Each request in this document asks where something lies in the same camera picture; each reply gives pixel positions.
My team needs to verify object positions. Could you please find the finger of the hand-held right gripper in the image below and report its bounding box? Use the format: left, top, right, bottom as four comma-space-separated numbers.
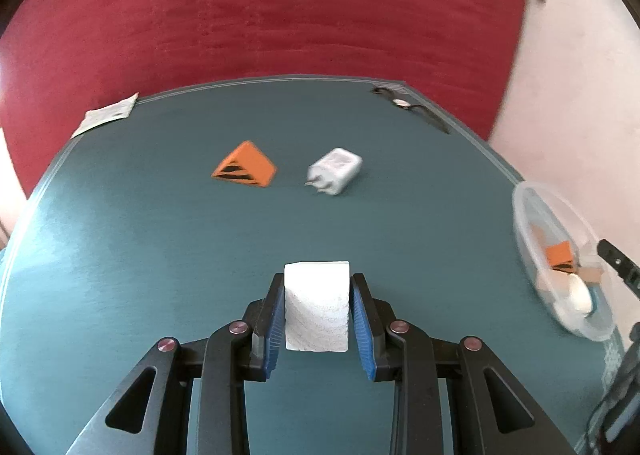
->
597, 238, 640, 296

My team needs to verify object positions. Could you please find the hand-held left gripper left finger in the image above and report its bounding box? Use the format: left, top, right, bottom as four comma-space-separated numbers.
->
65, 273, 287, 455

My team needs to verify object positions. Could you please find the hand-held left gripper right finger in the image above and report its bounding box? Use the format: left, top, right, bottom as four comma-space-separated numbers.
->
350, 273, 578, 455

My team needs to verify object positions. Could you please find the white rectangular block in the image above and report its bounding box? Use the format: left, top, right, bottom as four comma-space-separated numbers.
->
283, 261, 351, 353

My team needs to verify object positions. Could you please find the orange striped wedge block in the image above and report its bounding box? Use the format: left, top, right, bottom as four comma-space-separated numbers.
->
545, 241, 576, 273
210, 141, 277, 188

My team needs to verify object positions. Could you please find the clear plastic bowl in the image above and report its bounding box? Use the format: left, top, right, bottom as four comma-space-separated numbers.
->
511, 181, 616, 342

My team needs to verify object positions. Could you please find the white charger plug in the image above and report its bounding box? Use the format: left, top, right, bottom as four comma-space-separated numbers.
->
305, 147, 364, 196

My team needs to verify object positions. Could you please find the white paper sheet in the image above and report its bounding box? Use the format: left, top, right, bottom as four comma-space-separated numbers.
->
70, 92, 140, 140

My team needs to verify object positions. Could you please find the red quilted blanket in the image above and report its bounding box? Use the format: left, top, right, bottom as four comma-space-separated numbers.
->
0, 0, 532, 200

